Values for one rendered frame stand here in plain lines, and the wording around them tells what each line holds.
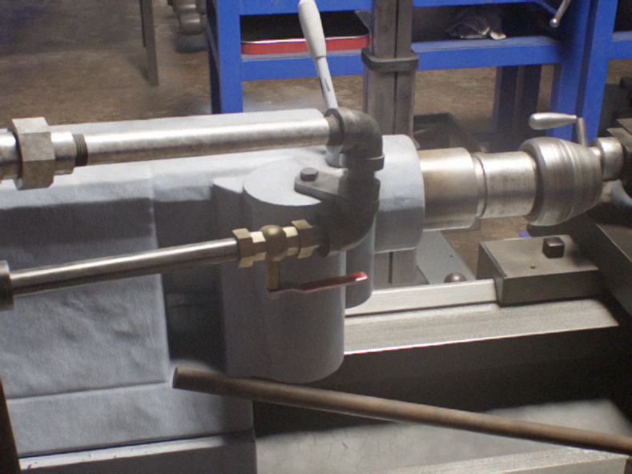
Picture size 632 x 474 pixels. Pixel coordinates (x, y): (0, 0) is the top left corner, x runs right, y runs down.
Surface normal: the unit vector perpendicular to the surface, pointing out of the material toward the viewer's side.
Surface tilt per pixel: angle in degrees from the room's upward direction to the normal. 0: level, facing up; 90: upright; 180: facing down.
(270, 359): 90
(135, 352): 66
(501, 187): 70
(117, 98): 0
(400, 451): 18
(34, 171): 101
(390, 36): 90
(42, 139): 57
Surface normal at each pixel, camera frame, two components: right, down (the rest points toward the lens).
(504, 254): 0.00, -0.88
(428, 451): -0.33, -0.80
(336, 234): 0.39, -0.01
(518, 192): 0.18, 0.33
